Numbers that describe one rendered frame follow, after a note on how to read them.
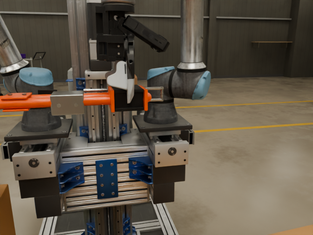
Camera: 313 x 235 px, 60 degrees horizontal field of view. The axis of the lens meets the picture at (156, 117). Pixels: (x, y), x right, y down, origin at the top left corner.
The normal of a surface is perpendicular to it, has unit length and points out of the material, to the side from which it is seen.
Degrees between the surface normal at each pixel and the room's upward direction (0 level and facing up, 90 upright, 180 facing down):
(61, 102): 90
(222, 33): 90
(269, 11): 90
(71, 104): 90
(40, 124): 73
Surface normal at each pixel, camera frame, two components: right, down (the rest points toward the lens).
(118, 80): 0.21, -0.08
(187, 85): -0.42, 0.30
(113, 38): 0.22, 0.26
